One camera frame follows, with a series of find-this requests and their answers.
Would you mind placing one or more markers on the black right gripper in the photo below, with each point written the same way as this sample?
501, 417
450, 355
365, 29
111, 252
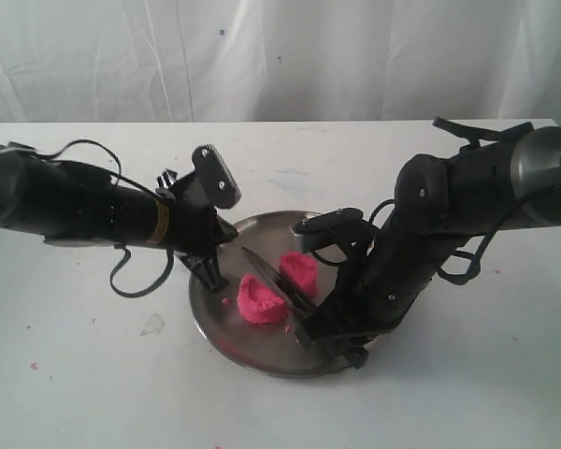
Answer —
371, 297

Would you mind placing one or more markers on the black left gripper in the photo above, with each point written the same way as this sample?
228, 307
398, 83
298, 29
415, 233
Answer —
194, 227

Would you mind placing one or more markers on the black knife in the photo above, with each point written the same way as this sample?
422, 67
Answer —
281, 284

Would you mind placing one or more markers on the pink dough lump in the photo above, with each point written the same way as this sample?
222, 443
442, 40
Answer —
259, 305
302, 270

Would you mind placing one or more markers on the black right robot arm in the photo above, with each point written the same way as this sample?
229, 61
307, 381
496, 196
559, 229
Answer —
445, 211

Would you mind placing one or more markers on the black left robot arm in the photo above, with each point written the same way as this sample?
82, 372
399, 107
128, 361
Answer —
70, 203

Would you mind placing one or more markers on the round steel plate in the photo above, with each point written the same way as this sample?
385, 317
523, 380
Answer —
273, 348

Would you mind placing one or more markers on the white backdrop curtain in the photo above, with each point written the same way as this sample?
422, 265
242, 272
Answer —
235, 61

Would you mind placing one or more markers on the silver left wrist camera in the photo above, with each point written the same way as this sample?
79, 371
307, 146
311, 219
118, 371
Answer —
215, 177

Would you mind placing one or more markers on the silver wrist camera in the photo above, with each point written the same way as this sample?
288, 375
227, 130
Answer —
215, 177
320, 231

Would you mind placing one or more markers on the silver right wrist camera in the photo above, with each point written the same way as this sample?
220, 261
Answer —
320, 231

